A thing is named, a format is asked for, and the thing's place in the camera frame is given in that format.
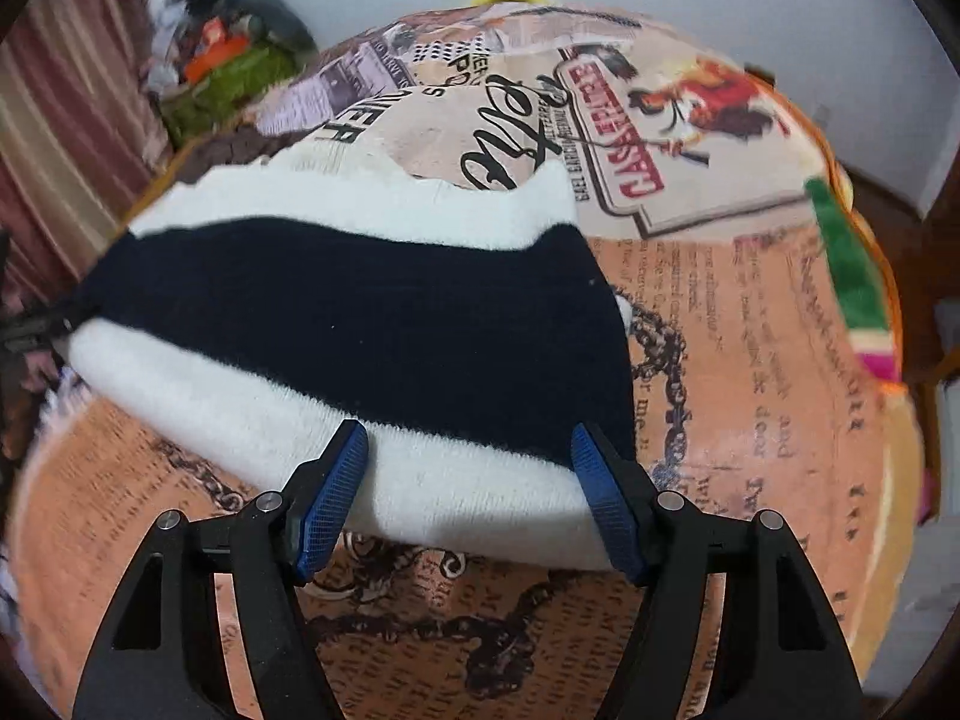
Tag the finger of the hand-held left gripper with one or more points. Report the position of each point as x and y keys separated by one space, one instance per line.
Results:
x=30 y=326

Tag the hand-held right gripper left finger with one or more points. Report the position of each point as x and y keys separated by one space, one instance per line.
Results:
x=330 y=495

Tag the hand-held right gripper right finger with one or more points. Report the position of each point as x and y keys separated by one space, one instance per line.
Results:
x=607 y=502

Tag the navy and white striped sweater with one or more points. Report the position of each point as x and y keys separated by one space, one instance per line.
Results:
x=337 y=315

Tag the printed blanket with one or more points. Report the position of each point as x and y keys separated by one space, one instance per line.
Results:
x=750 y=390

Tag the striped pink curtain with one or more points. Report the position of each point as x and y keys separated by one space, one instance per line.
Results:
x=67 y=90

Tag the brown cloth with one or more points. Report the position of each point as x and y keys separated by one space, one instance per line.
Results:
x=225 y=154

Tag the green storage bag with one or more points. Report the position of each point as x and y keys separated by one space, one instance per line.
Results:
x=225 y=97

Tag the orange box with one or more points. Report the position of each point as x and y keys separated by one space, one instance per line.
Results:
x=214 y=60

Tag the grey plush pillow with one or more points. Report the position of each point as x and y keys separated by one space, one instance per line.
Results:
x=277 y=15

